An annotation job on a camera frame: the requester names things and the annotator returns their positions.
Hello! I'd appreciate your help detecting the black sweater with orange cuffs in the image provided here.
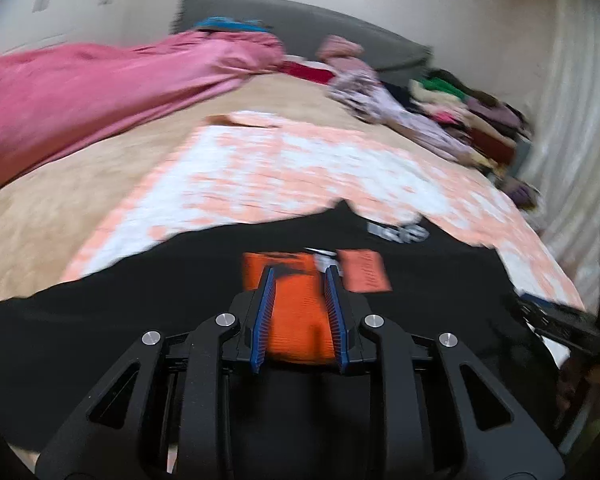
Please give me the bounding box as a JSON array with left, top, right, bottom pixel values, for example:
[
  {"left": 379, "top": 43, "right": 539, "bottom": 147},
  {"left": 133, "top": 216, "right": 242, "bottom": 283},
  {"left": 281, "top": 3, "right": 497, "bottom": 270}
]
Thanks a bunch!
[{"left": 0, "top": 202, "right": 557, "bottom": 450}]

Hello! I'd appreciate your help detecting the bag of clothes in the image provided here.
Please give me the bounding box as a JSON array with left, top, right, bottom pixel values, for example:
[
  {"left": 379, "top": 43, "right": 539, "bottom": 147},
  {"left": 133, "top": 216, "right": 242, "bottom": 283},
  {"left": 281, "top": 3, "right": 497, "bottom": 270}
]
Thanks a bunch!
[{"left": 500, "top": 178, "right": 541, "bottom": 210}]

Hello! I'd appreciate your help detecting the stack of folded clothes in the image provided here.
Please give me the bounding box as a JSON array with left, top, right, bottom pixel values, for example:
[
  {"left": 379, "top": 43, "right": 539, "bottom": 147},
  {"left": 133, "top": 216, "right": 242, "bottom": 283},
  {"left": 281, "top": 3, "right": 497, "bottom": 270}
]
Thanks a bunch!
[{"left": 408, "top": 68, "right": 532, "bottom": 174}]

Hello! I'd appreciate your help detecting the person's right hand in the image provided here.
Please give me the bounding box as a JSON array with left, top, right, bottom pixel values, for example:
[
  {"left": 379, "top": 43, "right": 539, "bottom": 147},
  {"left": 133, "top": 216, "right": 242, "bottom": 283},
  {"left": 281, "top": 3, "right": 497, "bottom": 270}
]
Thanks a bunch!
[{"left": 556, "top": 351, "right": 600, "bottom": 442}]

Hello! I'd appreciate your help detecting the beige bed sheet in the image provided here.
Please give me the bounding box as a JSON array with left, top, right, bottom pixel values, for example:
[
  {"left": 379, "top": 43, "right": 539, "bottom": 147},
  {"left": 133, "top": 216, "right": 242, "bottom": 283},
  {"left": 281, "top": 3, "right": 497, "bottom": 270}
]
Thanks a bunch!
[{"left": 0, "top": 72, "right": 382, "bottom": 461}]

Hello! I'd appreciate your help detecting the peach plaid white-pattern blanket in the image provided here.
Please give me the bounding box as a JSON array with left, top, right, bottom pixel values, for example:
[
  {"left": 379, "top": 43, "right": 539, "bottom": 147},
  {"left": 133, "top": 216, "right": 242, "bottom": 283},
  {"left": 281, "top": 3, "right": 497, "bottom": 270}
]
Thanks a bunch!
[{"left": 64, "top": 110, "right": 581, "bottom": 306}]

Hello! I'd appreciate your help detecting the white satin curtain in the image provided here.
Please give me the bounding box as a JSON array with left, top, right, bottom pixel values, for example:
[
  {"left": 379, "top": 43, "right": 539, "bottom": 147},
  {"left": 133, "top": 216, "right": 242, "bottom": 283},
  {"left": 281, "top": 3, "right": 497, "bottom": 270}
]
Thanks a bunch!
[{"left": 522, "top": 0, "right": 600, "bottom": 311}]

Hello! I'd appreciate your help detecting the lilac crumpled garment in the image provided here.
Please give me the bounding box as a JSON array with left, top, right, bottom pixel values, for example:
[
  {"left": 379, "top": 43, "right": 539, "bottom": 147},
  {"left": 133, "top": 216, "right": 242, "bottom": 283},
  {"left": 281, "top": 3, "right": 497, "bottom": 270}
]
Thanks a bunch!
[{"left": 328, "top": 72, "right": 486, "bottom": 167}]

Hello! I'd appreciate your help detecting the pink velvet quilt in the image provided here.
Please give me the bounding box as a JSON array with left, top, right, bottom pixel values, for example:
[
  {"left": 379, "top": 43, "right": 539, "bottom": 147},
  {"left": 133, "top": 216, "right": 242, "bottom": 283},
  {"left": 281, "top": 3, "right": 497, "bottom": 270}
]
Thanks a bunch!
[{"left": 0, "top": 30, "right": 285, "bottom": 188}]

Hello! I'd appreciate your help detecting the red garment near headboard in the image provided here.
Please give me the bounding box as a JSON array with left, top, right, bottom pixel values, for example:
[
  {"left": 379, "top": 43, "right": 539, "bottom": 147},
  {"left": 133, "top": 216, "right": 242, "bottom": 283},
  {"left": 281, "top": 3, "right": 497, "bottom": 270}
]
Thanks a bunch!
[{"left": 279, "top": 61, "right": 336, "bottom": 84}]

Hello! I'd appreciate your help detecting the pink fluffy garment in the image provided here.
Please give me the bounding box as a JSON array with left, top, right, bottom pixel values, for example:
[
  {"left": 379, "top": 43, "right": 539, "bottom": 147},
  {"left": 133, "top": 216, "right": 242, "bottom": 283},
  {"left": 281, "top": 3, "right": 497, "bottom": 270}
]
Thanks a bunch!
[{"left": 316, "top": 35, "right": 376, "bottom": 77}]

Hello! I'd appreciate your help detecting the blue garment on pillow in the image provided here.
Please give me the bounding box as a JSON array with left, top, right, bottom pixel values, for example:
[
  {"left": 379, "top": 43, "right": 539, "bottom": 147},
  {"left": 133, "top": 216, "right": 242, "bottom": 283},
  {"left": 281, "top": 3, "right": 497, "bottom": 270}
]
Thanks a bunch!
[{"left": 194, "top": 16, "right": 271, "bottom": 32}]

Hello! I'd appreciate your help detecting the grey quilted headboard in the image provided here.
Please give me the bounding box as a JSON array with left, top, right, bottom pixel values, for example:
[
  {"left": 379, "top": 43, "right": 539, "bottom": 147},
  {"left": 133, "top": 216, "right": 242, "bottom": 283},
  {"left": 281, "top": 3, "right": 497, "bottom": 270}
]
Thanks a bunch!
[{"left": 171, "top": 0, "right": 432, "bottom": 87}]

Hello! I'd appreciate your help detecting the white wardrobe with black handles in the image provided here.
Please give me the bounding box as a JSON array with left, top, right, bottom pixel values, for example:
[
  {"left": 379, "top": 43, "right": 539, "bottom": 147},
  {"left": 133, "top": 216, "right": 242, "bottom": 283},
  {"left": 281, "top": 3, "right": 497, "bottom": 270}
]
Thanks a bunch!
[{"left": 0, "top": 0, "right": 131, "bottom": 57}]

